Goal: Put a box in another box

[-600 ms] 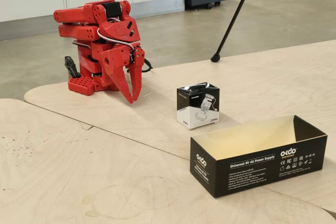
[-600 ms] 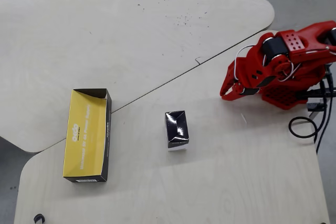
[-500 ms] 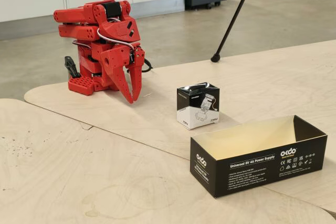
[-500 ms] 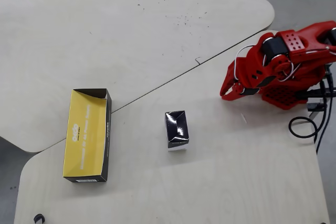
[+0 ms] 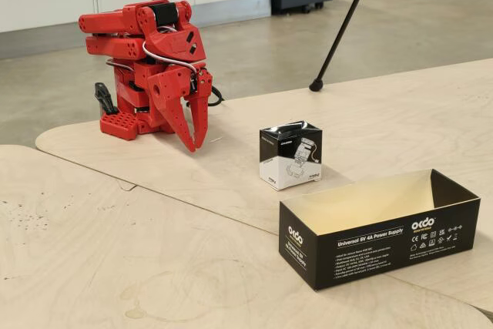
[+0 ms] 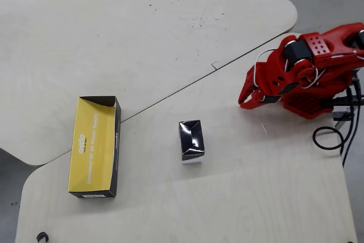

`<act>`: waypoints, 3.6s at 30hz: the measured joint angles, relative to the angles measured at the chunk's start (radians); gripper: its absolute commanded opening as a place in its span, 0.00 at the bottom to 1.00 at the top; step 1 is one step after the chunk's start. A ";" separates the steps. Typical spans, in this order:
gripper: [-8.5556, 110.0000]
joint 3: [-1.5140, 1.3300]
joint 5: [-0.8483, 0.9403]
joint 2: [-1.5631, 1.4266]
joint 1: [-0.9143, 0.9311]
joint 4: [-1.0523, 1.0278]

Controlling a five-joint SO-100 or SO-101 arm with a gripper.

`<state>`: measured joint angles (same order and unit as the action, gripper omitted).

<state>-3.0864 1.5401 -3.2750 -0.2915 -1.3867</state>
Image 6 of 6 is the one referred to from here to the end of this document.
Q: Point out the small glossy black box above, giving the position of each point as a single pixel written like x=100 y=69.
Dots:
x=192 y=137

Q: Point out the yellow and black open box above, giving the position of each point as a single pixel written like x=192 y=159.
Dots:
x=91 y=146

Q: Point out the red robot arm with base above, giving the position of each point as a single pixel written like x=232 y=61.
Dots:
x=335 y=35

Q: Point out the black table clamp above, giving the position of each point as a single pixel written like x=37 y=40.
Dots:
x=342 y=115

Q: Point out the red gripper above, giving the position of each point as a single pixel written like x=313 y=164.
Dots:
x=253 y=98

